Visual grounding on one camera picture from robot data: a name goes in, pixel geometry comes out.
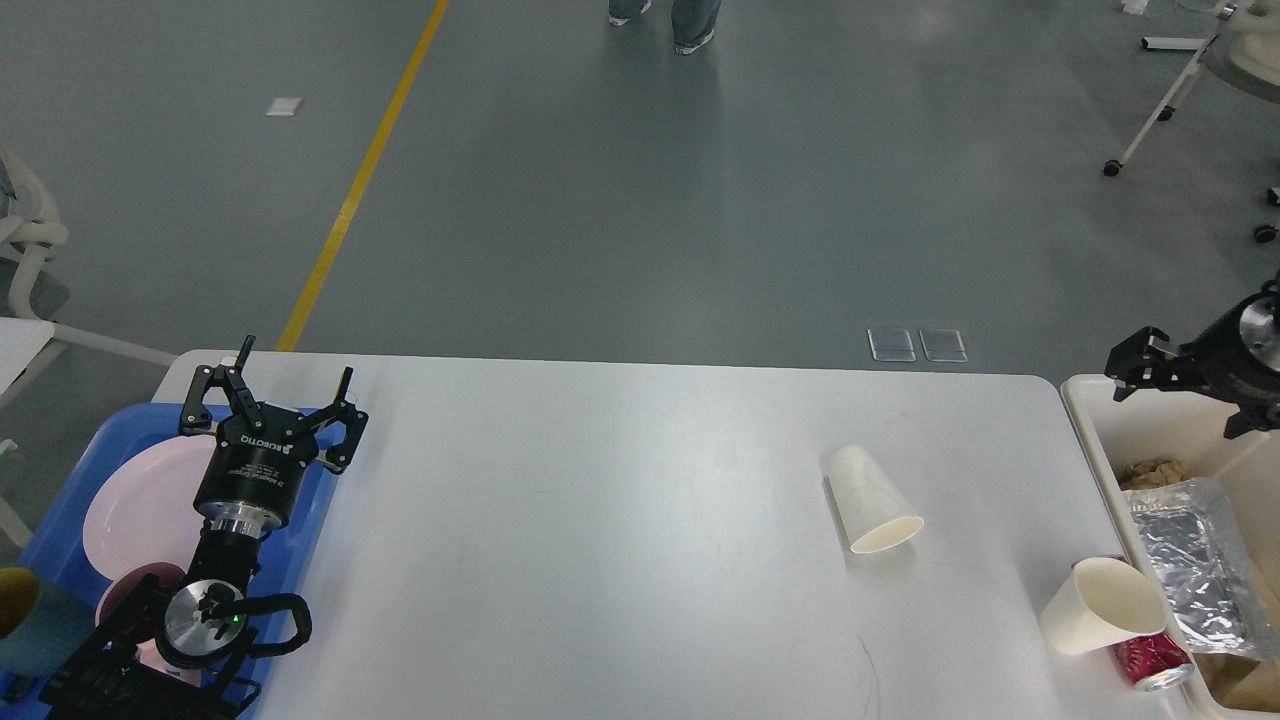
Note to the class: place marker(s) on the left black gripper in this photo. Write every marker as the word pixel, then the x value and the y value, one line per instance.
pixel 255 474

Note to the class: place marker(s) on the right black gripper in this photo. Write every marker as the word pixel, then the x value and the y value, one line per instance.
pixel 1234 360

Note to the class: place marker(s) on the brown paper ball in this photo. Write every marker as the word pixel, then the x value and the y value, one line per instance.
pixel 1153 473

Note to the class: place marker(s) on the aluminium foil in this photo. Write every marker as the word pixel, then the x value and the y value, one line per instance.
pixel 1192 541

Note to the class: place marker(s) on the pink plate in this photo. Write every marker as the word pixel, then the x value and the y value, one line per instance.
pixel 144 511

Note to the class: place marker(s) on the teal green mug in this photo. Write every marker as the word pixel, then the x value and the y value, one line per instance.
pixel 42 625

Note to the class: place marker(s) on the white paper cup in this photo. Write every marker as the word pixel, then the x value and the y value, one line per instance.
pixel 872 511
pixel 1102 601

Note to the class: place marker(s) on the brown paper bag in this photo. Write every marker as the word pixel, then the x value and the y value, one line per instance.
pixel 1246 684

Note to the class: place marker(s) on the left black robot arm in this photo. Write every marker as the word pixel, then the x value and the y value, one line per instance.
pixel 178 653

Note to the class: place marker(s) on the beige plastic bin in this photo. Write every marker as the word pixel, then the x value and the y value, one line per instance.
pixel 1188 428

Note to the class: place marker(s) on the white side table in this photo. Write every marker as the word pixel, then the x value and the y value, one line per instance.
pixel 22 340

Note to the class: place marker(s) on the red soda can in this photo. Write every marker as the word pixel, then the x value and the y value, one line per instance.
pixel 1153 662

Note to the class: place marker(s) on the clear floor plate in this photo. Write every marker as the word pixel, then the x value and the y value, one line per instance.
pixel 903 345

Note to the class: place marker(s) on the person in blue jeans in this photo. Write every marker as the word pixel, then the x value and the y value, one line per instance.
pixel 693 22

